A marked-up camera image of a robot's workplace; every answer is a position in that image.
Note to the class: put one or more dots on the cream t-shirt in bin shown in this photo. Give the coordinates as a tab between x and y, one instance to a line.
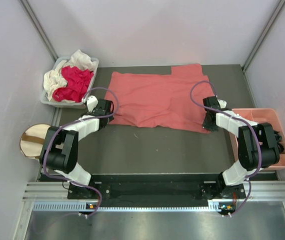
57	75

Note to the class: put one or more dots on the pink divided organizer tray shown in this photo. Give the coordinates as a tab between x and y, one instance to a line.
267	115

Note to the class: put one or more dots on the slotted cable duct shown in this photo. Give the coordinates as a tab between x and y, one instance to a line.
89	207

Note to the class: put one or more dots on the round cream fabric basket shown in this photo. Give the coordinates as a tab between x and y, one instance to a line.
32	141

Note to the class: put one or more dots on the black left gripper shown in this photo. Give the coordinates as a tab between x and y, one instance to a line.
110	118

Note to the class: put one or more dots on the dark coiled item front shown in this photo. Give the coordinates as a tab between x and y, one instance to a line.
279	139

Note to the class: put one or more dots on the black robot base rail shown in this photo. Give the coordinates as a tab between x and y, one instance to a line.
158	190

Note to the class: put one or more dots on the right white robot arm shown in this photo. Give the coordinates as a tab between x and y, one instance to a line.
258	147

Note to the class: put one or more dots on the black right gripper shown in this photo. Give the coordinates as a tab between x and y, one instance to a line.
206	126

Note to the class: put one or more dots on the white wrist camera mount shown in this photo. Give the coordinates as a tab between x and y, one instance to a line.
91	102
222	103

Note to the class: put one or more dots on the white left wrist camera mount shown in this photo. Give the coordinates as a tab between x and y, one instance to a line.
91	102

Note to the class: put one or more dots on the magenta t-shirt in bin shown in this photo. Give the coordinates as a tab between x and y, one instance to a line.
78	82

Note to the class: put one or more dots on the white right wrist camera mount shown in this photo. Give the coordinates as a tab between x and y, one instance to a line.
222	103

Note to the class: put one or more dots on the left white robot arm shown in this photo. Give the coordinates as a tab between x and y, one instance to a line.
59	154

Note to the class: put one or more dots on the salmon pink t-shirt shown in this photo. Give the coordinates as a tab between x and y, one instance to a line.
154	100

